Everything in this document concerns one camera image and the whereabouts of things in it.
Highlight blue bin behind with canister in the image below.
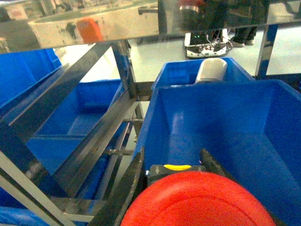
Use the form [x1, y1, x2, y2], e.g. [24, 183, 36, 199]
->
[151, 57, 254, 90]

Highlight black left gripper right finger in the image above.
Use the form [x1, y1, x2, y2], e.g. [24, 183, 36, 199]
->
[199, 148, 286, 226]

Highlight person legs in background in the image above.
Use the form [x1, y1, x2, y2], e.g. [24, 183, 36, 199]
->
[232, 26, 257, 48]

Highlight blue bin lower centre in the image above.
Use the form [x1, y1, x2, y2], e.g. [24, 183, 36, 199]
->
[135, 80, 301, 226]

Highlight white cylindrical canister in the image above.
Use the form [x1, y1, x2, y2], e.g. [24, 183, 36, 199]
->
[195, 58, 228, 83]

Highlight red mushroom push button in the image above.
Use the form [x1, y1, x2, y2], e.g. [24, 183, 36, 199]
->
[121, 171, 275, 226]

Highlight stainless steel flow rack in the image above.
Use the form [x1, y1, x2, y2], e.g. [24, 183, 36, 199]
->
[0, 0, 301, 226]

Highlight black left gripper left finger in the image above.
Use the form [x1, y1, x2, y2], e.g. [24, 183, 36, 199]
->
[89, 147, 145, 226]

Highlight blue bin upper shelf left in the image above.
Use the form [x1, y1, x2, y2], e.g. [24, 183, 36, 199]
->
[0, 49, 62, 115]

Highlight blue bin lower left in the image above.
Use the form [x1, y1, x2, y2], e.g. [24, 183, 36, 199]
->
[26, 80, 121, 175]

